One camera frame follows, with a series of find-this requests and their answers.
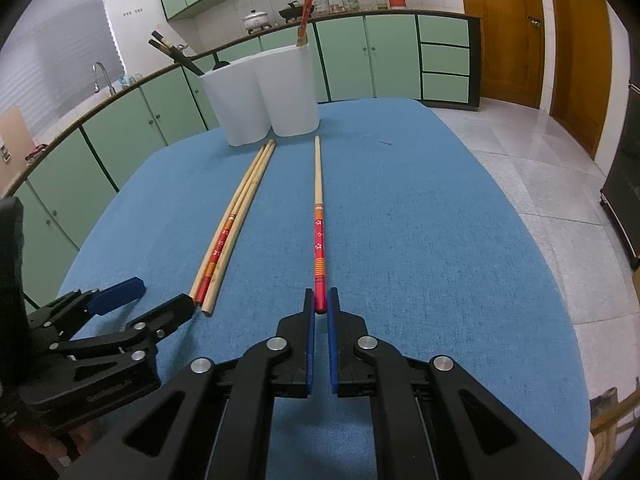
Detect dark brown chopstick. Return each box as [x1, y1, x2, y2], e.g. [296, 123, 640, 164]
[159, 35, 206, 76]

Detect person's left hand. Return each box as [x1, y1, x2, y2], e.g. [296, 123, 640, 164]
[17, 420, 106, 480]

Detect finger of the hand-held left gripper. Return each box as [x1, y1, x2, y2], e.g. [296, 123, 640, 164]
[60, 294, 196, 362]
[27, 277, 147, 333]

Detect green base cabinets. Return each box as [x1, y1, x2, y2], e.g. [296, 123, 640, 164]
[0, 10, 482, 311]

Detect metal sink faucet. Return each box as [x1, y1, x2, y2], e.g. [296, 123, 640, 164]
[91, 61, 117, 96]

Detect wooden door with handle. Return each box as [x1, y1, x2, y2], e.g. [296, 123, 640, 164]
[455, 0, 546, 108]

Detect white cooking pot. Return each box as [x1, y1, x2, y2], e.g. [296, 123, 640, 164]
[242, 8, 273, 31]

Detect wooden board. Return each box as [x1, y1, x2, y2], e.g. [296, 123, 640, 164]
[0, 105, 33, 163]

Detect dark blue chopstick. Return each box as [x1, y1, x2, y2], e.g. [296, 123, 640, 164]
[148, 39, 203, 77]

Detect black chopstick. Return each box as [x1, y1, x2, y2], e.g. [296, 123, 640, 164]
[152, 31, 205, 76]

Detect wooden stool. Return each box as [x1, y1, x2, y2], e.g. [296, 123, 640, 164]
[590, 394, 633, 461]

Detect black glass-front cabinet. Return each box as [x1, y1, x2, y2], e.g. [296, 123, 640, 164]
[600, 87, 640, 268]

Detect plain wooden door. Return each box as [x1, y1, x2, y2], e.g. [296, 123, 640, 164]
[547, 0, 626, 161]

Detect blue table mat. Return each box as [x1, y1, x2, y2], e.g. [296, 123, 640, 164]
[57, 97, 593, 480]

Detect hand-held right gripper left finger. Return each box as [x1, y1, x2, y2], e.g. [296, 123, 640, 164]
[117, 287, 317, 480]

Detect grey window blind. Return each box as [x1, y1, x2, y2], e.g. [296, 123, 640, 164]
[0, 0, 126, 136]

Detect black wok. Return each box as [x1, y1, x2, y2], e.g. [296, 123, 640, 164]
[278, 1, 316, 21]

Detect white two-compartment utensil holder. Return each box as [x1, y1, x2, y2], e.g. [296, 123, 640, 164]
[200, 42, 321, 147]

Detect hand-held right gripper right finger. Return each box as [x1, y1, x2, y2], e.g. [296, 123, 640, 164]
[326, 287, 581, 480]

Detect plain wooden chopstick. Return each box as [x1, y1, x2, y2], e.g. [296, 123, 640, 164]
[201, 139, 277, 316]

